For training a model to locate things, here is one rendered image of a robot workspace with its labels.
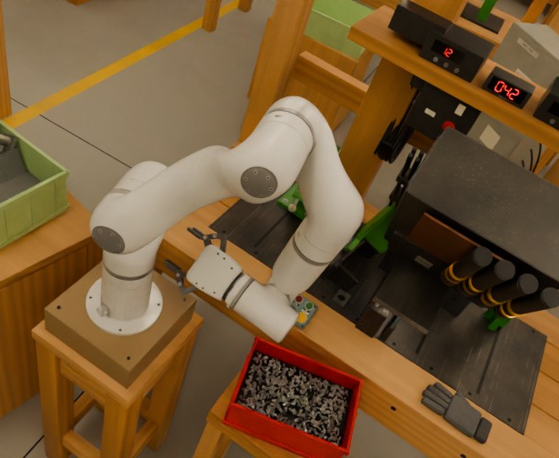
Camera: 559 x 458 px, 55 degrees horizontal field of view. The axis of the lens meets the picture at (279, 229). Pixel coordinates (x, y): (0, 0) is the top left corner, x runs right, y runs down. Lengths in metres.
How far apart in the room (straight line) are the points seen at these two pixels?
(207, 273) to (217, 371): 1.29
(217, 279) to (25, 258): 0.71
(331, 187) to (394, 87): 0.87
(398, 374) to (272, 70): 1.07
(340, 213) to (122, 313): 0.68
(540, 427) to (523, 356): 0.22
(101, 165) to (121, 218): 2.17
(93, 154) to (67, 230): 1.52
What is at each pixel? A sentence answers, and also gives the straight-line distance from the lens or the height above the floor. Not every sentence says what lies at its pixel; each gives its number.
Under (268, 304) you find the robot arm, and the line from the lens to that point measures 1.20.
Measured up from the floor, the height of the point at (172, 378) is 0.59.
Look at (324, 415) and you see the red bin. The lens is 1.50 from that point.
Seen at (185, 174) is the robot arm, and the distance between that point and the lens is 1.00.
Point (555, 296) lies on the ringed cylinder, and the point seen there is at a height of 1.50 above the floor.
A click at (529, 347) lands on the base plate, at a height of 0.90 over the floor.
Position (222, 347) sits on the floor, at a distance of 2.55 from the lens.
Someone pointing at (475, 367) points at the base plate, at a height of 0.90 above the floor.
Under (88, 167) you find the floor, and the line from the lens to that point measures 3.22.
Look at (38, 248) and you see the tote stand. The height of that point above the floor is 0.79.
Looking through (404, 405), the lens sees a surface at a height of 0.89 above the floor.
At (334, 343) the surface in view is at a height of 0.90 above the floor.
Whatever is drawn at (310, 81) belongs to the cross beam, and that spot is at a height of 1.21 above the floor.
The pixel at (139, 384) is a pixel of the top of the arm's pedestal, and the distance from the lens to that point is 1.46.
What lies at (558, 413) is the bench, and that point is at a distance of 1.90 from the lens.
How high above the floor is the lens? 2.15
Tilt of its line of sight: 44 degrees down
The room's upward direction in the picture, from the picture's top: 22 degrees clockwise
